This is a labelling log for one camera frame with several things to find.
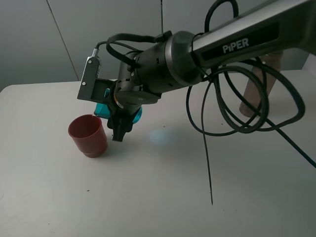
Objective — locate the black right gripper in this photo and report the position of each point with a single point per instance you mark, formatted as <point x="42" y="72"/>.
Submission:
<point x="125" y="99"/>

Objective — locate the teal translucent plastic cup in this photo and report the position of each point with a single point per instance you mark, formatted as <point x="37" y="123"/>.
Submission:
<point x="103" y="111"/>

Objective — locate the smoky translucent plastic bottle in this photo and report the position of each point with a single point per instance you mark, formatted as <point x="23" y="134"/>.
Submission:
<point x="251" y="93"/>

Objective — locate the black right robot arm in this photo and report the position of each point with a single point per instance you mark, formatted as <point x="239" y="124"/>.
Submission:
<point x="151" y="66"/>

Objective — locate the red plastic cup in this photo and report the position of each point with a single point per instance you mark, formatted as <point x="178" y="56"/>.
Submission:
<point x="89" y="135"/>

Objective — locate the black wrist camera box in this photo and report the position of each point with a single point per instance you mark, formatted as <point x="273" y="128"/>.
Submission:
<point x="93" y="88"/>

